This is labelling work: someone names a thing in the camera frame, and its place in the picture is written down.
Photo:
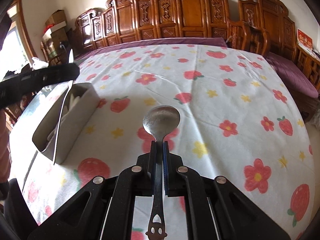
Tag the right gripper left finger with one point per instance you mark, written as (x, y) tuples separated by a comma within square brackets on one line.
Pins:
[(103, 208)]

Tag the carved wooden armchair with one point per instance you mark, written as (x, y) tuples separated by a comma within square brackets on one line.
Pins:
[(273, 16)]

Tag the stainless steel spoon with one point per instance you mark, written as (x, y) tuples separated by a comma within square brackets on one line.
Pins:
[(159, 122)]

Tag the cardboard boxes stack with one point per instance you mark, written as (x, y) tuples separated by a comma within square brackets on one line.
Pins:
[(55, 27)]

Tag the purple armchair cushion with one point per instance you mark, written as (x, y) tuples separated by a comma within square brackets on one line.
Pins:
[(291, 75)]

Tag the purple seat cushion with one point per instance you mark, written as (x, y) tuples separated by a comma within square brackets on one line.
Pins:
[(216, 41)]

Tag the red framed picture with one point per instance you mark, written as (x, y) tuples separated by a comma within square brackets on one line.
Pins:
[(304, 40)]

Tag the large white ceramic spoon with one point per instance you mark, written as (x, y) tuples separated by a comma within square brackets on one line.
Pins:
[(66, 108)]

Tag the strawberry flower tablecloth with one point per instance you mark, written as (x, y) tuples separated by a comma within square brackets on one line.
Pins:
[(238, 120)]

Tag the carved wooden sofa bench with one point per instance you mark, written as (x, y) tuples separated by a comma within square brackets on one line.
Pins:
[(125, 21)]

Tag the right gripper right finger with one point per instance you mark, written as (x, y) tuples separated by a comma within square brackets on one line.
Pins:
[(215, 208)]

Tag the metal rectangular tray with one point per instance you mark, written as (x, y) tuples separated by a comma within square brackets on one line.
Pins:
[(53, 137)]

